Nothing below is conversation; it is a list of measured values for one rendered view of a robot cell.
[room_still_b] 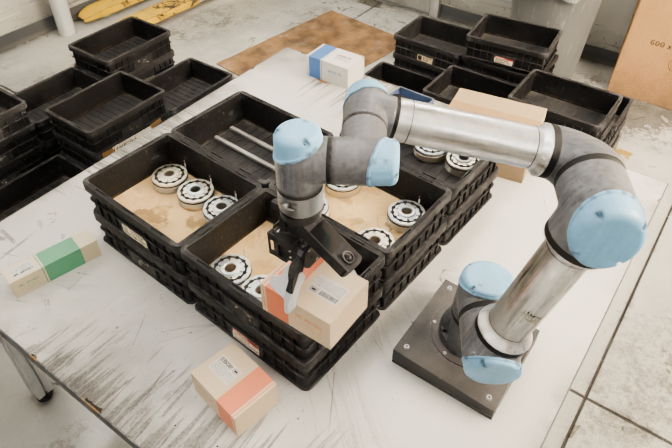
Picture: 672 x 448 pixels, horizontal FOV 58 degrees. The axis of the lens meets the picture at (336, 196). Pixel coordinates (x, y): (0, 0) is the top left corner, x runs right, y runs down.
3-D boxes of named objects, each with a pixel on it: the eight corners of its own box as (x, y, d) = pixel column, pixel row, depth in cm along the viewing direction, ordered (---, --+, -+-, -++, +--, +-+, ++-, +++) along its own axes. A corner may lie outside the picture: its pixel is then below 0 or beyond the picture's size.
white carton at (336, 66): (306, 74, 251) (306, 55, 245) (323, 62, 258) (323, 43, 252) (347, 89, 242) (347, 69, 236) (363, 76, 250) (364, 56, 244)
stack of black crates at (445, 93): (514, 147, 306) (528, 89, 283) (488, 179, 287) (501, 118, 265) (443, 121, 323) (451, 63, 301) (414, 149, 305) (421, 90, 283)
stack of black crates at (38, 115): (90, 123, 322) (72, 65, 300) (128, 143, 309) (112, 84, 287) (22, 161, 298) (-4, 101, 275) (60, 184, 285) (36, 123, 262)
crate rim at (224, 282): (387, 262, 145) (388, 255, 143) (304, 345, 127) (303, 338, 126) (265, 192, 164) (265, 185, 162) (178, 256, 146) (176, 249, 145)
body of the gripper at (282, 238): (295, 232, 114) (291, 182, 106) (332, 251, 110) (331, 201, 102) (268, 256, 109) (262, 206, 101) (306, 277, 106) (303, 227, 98)
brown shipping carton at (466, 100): (434, 158, 209) (439, 119, 198) (454, 125, 223) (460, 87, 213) (521, 183, 199) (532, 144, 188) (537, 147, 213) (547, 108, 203)
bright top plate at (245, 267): (259, 266, 151) (259, 264, 150) (232, 292, 144) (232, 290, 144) (228, 249, 155) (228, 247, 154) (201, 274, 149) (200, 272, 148)
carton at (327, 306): (367, 307, 117) (368, 281, 112) (330, 350, 110) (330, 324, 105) (301, 270, 124) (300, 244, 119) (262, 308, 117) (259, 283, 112)
